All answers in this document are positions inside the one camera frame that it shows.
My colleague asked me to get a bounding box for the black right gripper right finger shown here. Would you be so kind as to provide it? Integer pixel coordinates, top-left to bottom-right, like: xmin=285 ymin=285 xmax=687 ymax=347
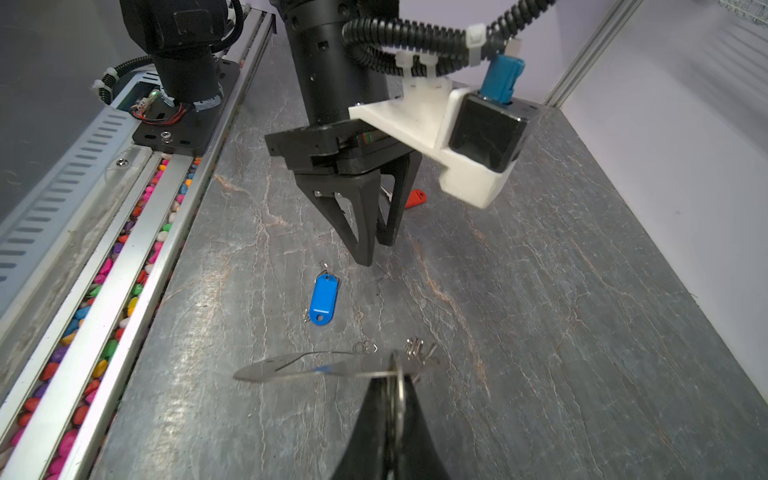
xmin=395 ymin=376 xmax=450 ymax=479

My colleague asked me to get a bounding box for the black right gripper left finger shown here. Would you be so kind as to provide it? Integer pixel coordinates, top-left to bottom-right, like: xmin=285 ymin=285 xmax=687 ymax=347
xmin=331 ymin=378 xmax=395 ymax=479

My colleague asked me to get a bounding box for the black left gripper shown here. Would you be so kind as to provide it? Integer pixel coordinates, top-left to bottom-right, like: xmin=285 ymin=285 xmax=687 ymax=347
xmin=265 ymin=120 xmax=422 ymax=266

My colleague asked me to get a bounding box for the red key tag with key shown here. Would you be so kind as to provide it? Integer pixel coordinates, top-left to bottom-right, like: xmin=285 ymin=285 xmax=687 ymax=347
xmin=380 ymin=186 xmax=427 ymax=209

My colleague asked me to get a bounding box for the blue key tag with key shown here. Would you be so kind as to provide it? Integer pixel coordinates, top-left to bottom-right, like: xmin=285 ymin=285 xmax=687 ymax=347
xmin=304 ymin=262 xmax=341 ymax=326

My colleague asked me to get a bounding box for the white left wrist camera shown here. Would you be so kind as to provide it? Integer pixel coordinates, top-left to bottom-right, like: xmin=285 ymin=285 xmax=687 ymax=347
xmin=349 ymin=52 xmax=540 ymax=209

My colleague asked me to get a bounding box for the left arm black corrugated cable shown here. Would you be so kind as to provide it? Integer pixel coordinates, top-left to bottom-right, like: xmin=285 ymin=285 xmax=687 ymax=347
xmin=341 ymin=0 xmax=559 ymax=78

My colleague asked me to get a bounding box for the aluminium frame corner post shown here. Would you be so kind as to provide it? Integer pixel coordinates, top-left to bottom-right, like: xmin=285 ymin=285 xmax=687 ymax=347
xmin=544 ymin=0 xmax=643 ymax=108

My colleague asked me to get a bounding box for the aluminium base rail with beads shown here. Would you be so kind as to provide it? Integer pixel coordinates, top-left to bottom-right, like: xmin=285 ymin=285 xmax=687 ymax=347
xmin=1 ymin=6 xmax=276 ymax=479

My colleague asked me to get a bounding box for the white vented cable duct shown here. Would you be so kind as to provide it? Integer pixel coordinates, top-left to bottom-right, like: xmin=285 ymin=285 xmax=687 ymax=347
xmin=1 ymin=107 xmax=138 ymax=310

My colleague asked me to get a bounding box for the long white wire basket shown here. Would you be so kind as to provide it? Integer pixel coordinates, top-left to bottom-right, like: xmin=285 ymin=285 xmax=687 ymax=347
xmin=716 ymin=0 xmax=768 ymax=28

